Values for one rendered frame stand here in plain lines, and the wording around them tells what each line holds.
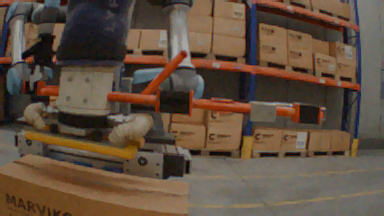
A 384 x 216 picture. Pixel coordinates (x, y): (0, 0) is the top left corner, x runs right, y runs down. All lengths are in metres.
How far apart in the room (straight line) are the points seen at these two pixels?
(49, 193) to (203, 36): 7.50
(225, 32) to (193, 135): 1.85
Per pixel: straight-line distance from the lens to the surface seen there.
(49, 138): 1.14
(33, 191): 1.15
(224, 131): 8.52
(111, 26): 1.17
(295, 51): 8.82
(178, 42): 1.87
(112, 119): 1.22
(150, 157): 1.62
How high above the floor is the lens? 1.23
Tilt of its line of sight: 3 degrees down
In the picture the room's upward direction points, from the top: 5 degrees clockwise
